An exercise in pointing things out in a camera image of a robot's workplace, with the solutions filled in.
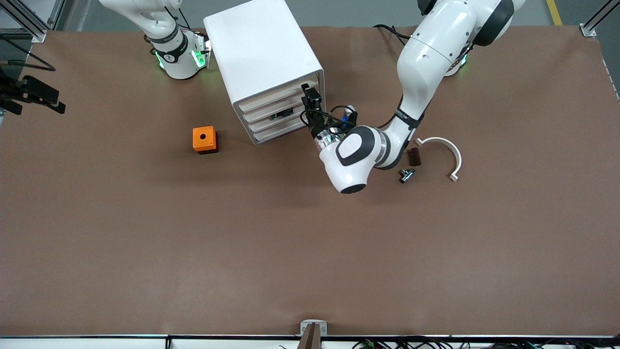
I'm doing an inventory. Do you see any aluminium frame post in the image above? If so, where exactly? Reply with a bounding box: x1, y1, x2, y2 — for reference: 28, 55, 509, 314
580, 0, 620, 38
0, 0, 66, 43

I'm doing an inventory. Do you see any black arm cable with strap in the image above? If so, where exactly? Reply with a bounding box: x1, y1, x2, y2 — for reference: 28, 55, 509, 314
378, 95, 428, 132

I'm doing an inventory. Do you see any orange button enclosure box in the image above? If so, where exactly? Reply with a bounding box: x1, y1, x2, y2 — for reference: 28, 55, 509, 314
192, 126, 219, 155

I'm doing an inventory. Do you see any white half-ring pipe clamp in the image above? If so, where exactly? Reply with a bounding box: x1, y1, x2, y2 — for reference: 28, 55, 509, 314
415, 137, 463, 182

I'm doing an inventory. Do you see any grey metal bracket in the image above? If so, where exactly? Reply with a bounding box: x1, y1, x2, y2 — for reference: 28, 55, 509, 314
300, 319, 328, 337

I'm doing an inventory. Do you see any white table front rail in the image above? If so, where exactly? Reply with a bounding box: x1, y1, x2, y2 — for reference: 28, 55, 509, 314
0, 334, 620, 349

